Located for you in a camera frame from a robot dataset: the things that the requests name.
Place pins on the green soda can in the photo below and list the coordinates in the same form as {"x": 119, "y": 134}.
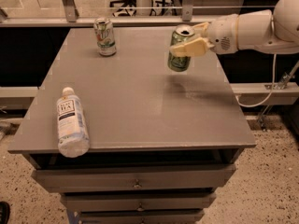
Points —
{"x": 177, "y": 59}

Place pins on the grey metal railing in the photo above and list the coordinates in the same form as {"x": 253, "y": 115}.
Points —
{"x": 82, "y": 13}

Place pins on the black office chair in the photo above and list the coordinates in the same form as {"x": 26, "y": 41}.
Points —
{"x": 123, "y": 7}

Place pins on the grey drawer cabinet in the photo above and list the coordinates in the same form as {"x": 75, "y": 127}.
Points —
{"x": 161, "y": 142}

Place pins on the black shoe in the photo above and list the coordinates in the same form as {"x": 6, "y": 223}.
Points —
{"x": 4, "y": 212}

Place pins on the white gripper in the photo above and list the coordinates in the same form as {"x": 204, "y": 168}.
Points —
{"x": 222, "y": 34}

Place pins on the clear plastic tea bottle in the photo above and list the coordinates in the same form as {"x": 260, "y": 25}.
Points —
{"x": 73, "y": 138}

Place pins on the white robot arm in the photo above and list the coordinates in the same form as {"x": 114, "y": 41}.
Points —
{"x": 266, "y": 31}

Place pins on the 7up soda can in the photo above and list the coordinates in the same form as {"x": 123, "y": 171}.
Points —
{"x": 103, "y": 28}

